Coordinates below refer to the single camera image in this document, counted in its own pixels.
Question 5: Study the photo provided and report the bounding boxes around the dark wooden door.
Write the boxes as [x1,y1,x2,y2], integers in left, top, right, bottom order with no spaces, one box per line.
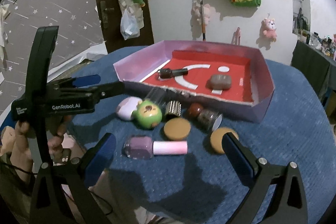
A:
[92,0,156,54]

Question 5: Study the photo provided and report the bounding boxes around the pink plush toy on wall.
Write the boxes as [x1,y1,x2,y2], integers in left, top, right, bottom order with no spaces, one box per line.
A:
[261,18,277,42]

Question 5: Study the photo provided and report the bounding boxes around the white plastic bag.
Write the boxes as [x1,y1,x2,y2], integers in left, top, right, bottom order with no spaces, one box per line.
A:
[120,10,140,40]

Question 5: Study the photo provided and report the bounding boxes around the dark green covered table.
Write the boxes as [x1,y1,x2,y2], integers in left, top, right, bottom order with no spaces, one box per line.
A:
[291,41,335,108]

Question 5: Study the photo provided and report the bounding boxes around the orange round sponge puff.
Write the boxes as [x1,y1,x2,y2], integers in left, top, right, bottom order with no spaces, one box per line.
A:
[163,118,191,141]

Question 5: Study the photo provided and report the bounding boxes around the pink red cardboard box tray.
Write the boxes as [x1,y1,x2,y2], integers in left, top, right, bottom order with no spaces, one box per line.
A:
[113,40,275,123]

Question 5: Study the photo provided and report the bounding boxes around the green yellow toy figure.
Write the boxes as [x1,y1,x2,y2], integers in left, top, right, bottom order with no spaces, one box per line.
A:
[132,100,162,130]

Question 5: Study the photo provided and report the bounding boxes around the purple pink nail polish bottle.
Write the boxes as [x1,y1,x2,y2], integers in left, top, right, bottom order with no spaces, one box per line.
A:
[123,136,188,160]

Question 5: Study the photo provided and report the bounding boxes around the glitter filled small jar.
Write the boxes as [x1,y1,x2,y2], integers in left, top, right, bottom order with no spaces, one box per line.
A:
[197,109,223,132]

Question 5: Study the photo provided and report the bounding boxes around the grey-brown compact case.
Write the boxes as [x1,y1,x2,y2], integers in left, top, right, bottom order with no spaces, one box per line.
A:
[209,74,232,90]

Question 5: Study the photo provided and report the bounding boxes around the pale pink plush on wall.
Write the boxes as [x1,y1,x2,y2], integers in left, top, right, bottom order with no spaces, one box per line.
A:
[192,2,215,26]

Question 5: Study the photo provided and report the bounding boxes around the orange handled brush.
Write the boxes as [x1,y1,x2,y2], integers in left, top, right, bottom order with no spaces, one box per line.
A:
[200,0,206,41]

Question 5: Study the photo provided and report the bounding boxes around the person's left hand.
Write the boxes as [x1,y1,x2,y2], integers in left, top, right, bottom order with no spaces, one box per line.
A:
[10,115,72,172]

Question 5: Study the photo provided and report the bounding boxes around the pink scissors on wall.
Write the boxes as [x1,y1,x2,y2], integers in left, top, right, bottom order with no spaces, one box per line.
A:
[231,27,241,46]

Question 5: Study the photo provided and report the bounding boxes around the dark red round stone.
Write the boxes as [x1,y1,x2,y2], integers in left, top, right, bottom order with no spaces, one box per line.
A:
[186,103,204,118]

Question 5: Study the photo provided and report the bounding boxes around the black starry nail polish bottle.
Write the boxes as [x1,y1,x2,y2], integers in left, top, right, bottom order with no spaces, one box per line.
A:
[157,68,188,79]

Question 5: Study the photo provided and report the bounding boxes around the blue textured cushion cover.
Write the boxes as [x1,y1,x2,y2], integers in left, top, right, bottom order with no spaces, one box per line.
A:
[68,61,335,223]

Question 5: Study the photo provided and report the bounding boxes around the lilac earbuds case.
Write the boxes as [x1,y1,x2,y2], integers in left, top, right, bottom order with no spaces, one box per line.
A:
[116,97,142,121]

